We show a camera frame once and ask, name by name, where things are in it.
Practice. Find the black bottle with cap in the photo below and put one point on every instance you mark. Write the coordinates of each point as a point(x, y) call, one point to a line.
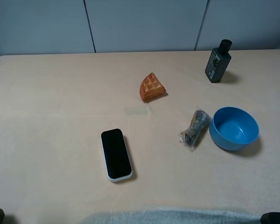
point(218, 61)

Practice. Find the orange waffle toy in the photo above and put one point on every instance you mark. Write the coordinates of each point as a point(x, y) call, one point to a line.
point(151, 87)

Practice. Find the grey cloth at bottom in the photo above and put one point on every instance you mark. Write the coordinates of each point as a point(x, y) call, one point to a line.
point(171, 216)

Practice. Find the blue plastic bowl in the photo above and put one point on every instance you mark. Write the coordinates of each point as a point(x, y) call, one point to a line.
point(233, 129)

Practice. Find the black and white eraser block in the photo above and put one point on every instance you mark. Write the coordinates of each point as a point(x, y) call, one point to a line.
point(116, 156)

